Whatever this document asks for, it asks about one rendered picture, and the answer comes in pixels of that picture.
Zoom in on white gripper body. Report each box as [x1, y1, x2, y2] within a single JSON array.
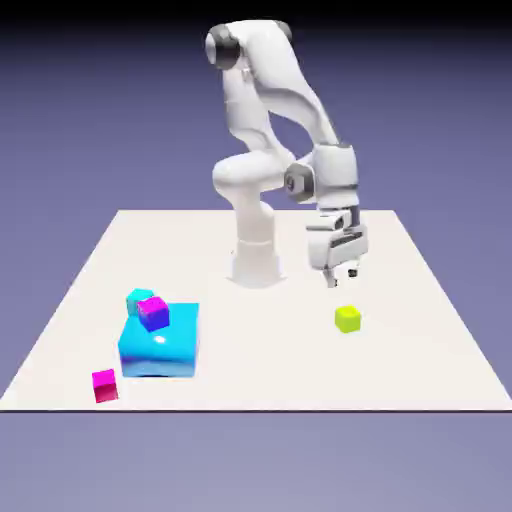
[[306, 223, 370, 273]]

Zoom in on small yellow-green cube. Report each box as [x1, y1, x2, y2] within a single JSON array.
[[334, 304, 362, 334]]

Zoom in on small purple cube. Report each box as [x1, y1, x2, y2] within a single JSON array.
[[136, 296, 171, 333]]

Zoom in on small cyan cube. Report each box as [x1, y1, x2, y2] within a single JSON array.
[[125, 288, 156, 317]]

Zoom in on small magenta cube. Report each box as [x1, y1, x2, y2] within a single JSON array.
[[91, 368, 120, 404]]

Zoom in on large cyan box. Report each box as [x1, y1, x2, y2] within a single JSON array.
[[117, 302, 200, 378]]

